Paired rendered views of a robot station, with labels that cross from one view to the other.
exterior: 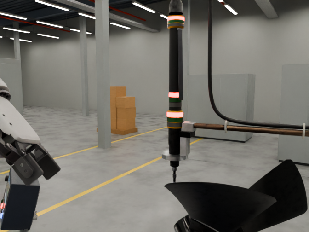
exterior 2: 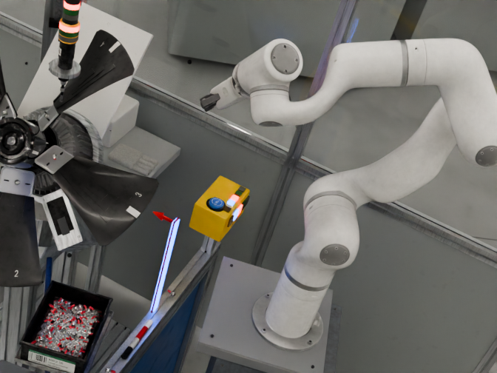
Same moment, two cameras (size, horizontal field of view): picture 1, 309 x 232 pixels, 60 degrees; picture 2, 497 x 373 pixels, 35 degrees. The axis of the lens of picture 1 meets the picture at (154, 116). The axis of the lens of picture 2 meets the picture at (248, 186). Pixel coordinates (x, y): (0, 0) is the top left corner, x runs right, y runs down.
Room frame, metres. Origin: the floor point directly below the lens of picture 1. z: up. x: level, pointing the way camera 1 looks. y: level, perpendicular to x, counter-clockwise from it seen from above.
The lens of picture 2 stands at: (1.47, 1.29, 2.44)
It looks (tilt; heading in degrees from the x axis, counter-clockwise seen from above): 38 degrees down; 222
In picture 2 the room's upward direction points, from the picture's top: 18 degrees clockwise
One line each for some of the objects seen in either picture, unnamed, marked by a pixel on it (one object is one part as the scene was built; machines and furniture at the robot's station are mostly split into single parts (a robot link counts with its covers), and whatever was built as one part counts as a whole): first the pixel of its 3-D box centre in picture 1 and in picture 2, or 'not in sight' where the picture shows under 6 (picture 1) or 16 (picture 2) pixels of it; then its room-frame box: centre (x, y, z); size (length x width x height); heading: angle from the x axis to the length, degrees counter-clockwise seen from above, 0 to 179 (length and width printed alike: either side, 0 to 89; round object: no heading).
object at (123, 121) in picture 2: not in sight; (104, 115); (0.29, -0.50, 0.92); 0.17 x 0.16 x 0.11; 29
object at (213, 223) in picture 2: not in sight; (219, 209); (0.27, 0.12, 1.02); 0.16 x 0.10 x 0.11; 29
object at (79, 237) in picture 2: not in sight; (70, 220); (0.66, -0.03, 0.98); 0.20 x 0.16 x 0.20; 29
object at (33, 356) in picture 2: not in sight; (66, 328); (0.76, 0.20, 0.85); 0.22 x 0.17 x 0.07; 44
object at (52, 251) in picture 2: not in sight; (44, 258); (0.58, -0.28, 0.56); 0.19 x 0.04 x 0.04; 29
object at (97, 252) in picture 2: not in sight; (100, 237); (0.28, -0.42, 0.42); 0.04 x 0.04 x 0.83; 29
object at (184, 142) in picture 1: (178, 140); (66, 49); (0.70, -0.06, 1.50); 0.09 x 0.07 x 0.10; 64
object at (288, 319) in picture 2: not in sight; (296, 297); (0.30, 0.50, 1.06); 0.19 x 0.19 x 0.18
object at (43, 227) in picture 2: not in sight; (36, 232); (0.72, -0.08, 0.91); 0.12 x 0.08 x 0.12; 29
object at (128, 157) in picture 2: not in sight; (133, 159); (0.28, -0.31, 0.87); 0.15 x 0.09 x 0.02; 122
